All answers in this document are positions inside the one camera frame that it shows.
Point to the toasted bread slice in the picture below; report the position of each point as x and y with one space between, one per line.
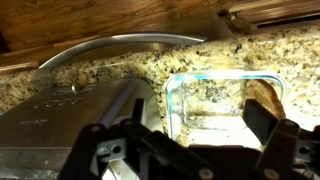
266 95

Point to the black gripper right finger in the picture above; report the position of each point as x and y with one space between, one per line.
278 150

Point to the stainless steel toaster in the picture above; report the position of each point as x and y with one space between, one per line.
50 116

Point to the clear glass baking dish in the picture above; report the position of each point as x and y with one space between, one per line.
174 100

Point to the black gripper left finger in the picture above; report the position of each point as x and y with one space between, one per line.
87 150

